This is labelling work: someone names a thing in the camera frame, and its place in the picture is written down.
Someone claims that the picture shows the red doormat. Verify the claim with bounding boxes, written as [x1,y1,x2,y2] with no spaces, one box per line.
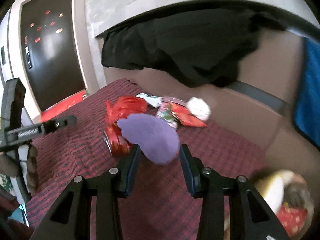
[40,90,86,122]

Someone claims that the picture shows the red plaid cloth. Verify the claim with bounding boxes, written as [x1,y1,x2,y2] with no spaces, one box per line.
[26,79,265,239]

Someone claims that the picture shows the black cloth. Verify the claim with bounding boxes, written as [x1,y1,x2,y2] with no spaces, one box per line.
[101,9,284,88]

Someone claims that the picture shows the red snack wrapper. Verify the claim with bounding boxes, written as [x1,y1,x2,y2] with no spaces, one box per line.
[169,102,207,127]

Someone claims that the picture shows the white blue mask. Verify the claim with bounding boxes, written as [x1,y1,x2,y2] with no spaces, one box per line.
[136,93,162,108]

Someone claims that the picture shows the white tissue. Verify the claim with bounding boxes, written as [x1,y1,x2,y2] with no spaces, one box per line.
[185,97,211,121]

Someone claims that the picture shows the trash bin with bag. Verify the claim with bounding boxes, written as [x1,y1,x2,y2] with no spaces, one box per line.
[251,168,315,239]

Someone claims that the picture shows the pink plastic packaging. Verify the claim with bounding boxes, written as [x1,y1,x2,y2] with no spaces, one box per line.
[156,96,186,130]

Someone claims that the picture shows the blue towel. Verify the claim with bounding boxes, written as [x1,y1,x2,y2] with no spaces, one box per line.
[293,38,320,149]

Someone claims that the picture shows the red drink can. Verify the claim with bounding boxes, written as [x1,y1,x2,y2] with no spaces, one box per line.
[104,124,132,159]

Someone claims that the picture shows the black door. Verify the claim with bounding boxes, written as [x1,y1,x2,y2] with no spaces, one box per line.
[20,0,85,111]

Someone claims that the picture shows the red plastic bag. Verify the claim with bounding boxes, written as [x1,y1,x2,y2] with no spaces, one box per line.
[106,96,148,125]

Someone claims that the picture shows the purple pink sponge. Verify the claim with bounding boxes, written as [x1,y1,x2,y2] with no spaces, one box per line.
[117,114,180,165]

